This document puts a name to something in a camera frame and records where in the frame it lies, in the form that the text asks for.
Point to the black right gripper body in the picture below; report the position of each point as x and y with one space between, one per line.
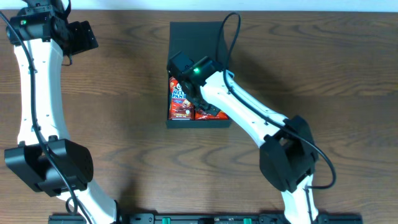
210 109

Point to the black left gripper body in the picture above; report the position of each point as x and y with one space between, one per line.
65 49

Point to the red Hello Panda box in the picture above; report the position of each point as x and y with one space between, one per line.
180 108

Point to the dark green box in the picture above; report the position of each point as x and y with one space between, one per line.
197 40

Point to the red Haribo candy bag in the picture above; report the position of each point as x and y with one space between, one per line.
201 115

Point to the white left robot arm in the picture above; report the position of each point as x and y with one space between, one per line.
45 158

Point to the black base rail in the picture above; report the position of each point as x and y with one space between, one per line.
267 218

